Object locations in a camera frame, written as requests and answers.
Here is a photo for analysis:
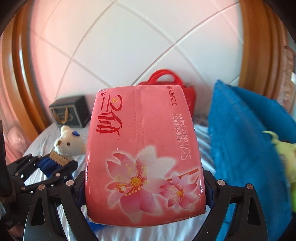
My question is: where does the white teddy bear blue outfit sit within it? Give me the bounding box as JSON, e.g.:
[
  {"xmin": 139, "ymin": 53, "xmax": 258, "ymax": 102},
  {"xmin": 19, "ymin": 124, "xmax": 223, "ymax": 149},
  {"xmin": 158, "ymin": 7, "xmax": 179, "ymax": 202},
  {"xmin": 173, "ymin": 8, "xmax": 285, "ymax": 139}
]
[{"xmin": 37, "ymin": 126, "xmax": 86, "ymax": 178}]

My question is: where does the pink tissue paper pack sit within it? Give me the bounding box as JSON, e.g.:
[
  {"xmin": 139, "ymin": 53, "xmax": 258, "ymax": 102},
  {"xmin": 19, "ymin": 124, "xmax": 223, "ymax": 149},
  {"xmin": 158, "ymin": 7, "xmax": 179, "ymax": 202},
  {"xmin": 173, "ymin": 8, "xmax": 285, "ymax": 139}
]
[{"xmin": 85, "ymin": 85, "xmax": 206, "ymax": 227}]

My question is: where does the dark gift box gold ribbon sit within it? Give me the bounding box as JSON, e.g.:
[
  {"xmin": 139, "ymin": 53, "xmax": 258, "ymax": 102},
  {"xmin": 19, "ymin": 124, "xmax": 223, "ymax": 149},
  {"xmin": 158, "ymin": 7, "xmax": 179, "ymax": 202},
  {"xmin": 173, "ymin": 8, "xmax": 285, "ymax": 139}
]
[{"xmin": 49, "ymin": 95, "xmax": 91, "ymax": 128}]

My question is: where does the white striped bed sheet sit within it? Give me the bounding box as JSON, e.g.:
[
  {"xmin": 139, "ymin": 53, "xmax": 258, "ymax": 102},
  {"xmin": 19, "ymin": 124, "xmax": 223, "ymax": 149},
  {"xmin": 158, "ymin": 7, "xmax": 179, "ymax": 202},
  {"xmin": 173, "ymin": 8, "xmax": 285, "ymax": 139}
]
[{"xmin": 21, "ymin": 114, "xmax": 216, "ymax": 241}]

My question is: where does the green plush toy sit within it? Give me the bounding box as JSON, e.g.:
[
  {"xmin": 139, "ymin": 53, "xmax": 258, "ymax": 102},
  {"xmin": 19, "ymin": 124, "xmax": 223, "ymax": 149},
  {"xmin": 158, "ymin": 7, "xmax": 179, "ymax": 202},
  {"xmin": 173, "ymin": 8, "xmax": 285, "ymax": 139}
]
[{"xmin": 263, "ymin": 131, "xmax": 295, "ymax": 212}]

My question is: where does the red plastic toy suitcase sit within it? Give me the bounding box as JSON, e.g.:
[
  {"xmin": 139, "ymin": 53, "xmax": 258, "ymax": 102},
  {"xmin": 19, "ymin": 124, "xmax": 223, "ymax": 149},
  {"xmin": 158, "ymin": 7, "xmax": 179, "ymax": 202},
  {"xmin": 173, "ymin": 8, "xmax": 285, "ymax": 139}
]
[{"xmin": 138, "ymin": 69, "xmax": 197, "ymax": 117}]

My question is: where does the rolled floral fabric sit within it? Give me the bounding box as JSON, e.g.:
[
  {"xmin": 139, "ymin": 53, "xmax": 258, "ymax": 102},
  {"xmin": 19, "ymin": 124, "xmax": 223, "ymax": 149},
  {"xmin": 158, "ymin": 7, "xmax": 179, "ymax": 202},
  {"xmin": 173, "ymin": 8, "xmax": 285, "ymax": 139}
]
[{"xmin": 276, "ymin": 46, "xmax": 295, "ymax": 113}]

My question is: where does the wooden headboard frame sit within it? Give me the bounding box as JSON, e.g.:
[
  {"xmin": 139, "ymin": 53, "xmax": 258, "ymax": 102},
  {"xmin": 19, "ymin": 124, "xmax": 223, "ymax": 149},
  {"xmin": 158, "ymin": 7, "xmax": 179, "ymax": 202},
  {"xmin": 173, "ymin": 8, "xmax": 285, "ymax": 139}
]
[{"xmin": 1, "ymin": 1, "xmax": 287, "ymax": 142}]

